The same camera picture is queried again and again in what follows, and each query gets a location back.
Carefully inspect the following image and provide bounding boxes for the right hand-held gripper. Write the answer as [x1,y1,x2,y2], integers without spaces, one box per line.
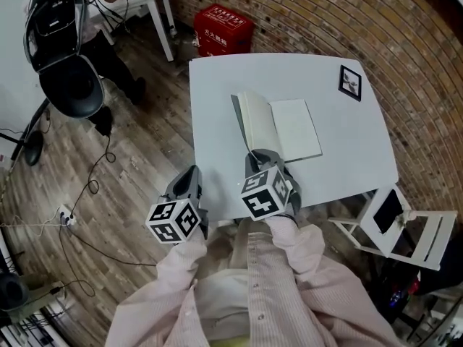
[241,148,303,222]

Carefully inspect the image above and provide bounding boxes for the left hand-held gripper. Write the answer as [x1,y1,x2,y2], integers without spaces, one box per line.
[145,164,210,245]

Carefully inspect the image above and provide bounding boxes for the grey notebook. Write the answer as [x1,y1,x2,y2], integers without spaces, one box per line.
[230,90,323,164]

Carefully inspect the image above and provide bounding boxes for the person's left forearm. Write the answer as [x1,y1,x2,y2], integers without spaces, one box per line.
[156,236,209,292]

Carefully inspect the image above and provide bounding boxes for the person's right forearm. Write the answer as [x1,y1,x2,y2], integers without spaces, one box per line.
[266,215,326,278]

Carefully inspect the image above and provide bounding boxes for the person's legs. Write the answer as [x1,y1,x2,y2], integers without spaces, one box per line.
[208,222,250,270]

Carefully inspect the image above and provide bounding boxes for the white table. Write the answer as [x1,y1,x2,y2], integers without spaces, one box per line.
[188,52,400,223]

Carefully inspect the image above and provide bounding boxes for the black framed picture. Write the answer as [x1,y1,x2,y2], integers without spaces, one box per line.
[338,64,362,103]

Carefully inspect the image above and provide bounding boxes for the white power strip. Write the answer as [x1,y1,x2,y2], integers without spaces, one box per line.
[57,204,79,227]

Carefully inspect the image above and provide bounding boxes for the black tablet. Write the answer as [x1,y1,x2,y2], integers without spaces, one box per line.
[372,189,404,235]

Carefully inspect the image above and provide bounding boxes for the red box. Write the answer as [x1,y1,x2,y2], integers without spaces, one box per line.
[193,4,255,58]

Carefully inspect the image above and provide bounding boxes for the person's torso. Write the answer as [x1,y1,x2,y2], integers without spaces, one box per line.
[104,226,402,347]

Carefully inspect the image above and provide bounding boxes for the black shell chair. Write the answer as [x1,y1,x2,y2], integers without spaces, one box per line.
[0,271,30,312]
[38,54,106,119]

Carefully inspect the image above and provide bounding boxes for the small white potted sprig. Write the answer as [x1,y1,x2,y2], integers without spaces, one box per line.
[396,209,417,229]

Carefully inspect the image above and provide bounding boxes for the black standing fan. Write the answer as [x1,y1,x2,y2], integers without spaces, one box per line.
[10,98,51,167]

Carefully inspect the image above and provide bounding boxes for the white wooden chair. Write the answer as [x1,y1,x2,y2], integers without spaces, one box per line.
[328,184,459,272]

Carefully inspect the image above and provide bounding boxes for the red bag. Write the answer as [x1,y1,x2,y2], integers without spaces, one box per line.
[388,278,422,309]

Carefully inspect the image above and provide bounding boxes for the white shelf rack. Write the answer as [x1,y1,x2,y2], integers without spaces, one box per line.
[0,301,64,347]

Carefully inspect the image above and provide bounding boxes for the black cable with adapter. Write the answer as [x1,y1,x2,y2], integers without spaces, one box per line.
[70,132,116,218]

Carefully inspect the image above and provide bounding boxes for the long black floor cable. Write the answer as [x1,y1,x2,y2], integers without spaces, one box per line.
[57,224,158,299]

